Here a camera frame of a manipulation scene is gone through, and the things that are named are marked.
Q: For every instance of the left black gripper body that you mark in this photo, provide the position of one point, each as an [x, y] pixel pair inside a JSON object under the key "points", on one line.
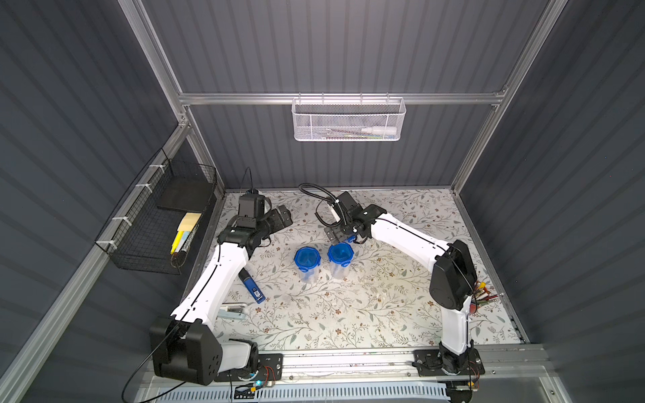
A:
{"points": [[277, 218]]}

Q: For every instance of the yellow sticky notes pad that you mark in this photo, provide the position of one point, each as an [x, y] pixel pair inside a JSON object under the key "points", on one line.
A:
{"points": [[189, 221]]}

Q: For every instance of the white tube in basket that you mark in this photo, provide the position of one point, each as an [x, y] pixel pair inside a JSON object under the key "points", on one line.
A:
{"points": [[380, 131]]}

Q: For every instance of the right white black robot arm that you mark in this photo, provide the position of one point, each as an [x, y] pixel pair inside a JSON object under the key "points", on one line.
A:
{"points": [[452, 271]]}

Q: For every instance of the black notebook in basket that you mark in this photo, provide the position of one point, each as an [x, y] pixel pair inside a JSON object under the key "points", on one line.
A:
{"points": [[185, 195]]}

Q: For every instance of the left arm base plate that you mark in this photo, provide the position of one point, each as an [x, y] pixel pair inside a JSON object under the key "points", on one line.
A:
{"points": [[265, 367]]}

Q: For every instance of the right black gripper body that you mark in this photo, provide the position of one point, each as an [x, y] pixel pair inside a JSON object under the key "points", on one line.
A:
{"points": [[333, 233]]}

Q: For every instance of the small silver teal stapler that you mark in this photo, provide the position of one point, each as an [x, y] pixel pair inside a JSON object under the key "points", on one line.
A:
{"points": [[233, 311]]}

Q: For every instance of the red pencil cup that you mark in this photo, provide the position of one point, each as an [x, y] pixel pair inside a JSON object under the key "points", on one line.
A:
{"points": [[482, 296]]}

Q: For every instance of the black wire wall basket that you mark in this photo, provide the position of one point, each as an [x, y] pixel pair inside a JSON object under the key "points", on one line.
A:
{"points": [[139, 235]]}

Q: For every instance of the yellow marker in basket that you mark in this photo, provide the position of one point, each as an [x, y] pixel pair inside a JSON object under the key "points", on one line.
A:
{"points": [[176, 242]]}

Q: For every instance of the white wire mesh basket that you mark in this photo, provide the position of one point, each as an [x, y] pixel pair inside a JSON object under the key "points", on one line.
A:
{"points": [[337, 119]]}

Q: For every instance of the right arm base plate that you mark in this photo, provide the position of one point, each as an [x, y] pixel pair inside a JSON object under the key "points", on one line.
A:
{"points": [[440, 361]]}

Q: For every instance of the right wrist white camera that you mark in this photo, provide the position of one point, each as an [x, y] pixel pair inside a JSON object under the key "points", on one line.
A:
{"points": [[336, 211]]}

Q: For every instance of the white ventilated front panel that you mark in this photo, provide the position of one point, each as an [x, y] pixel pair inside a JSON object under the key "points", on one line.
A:
{"points": [[343, 392]]}

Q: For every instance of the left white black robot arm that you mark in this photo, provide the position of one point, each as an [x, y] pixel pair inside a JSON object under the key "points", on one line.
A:
{"points": [[184, 344]]}

